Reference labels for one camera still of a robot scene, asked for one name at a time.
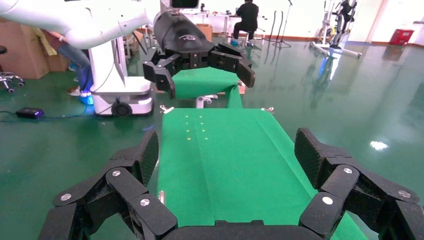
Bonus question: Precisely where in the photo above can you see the white desk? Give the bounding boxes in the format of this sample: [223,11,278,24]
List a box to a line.
[180,9,268,39]

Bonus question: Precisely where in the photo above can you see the white caster table leg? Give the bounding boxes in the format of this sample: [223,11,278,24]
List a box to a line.
[194,94,220,110]

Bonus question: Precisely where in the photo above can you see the tall stacked cardboard boxes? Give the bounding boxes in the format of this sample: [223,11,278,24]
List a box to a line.
[0,18,51,80]

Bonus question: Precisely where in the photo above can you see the white exercise machine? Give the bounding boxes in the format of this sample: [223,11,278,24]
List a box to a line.
[308,0,363,60]

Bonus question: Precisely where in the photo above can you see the round stool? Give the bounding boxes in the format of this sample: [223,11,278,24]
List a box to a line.
[243,31,257,49]

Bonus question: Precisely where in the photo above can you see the standing person in jeans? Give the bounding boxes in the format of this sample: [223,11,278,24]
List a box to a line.
[33,28,95,106]

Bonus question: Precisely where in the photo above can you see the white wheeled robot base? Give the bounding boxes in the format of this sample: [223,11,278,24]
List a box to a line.
[88,33,155,117]

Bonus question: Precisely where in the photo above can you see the brown cardboard box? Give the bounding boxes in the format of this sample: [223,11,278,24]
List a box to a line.
[195,23,214,43]

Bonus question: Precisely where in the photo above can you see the low cardboard box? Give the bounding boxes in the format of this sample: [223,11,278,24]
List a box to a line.
[44,52,71,74]

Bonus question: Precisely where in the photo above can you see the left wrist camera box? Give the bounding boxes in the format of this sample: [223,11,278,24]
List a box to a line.
[159,0,200,14]

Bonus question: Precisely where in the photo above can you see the black power adapter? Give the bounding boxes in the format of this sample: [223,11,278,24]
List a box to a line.
[15,107,45,120]

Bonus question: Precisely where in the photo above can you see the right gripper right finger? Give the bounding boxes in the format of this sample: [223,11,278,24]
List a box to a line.
[294,127,424,240]

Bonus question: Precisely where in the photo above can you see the large green table cloth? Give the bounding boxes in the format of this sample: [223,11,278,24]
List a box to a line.
[156,107,369,240]

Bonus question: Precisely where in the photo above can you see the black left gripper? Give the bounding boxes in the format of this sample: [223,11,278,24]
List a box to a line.
[142,10,257,100]

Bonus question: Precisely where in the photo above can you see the adapter cable on floor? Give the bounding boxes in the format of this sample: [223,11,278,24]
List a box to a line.
[0,110,97,124]

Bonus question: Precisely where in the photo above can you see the seated person in black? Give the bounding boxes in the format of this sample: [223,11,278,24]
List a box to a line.
[230,0,260,47]

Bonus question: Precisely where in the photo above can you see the red box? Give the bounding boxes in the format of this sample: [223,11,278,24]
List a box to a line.
[388,28,415,47]

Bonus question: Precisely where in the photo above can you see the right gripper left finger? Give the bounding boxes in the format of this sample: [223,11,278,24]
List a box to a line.
[38,129,179,240]

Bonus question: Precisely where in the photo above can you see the small green table cloth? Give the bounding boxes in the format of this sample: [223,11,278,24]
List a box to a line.
[171,67,247,110]

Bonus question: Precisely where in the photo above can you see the office chair with casters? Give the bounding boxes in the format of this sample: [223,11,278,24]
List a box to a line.
[0,45,26,94]

